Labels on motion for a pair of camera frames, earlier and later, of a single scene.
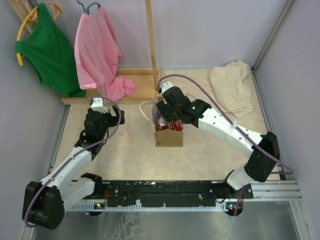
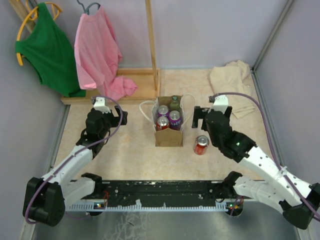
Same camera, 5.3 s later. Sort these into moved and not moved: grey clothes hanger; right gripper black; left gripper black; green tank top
Moved: right gripper black
Not moved: left gripper black; green tank top; grey clothes hanger
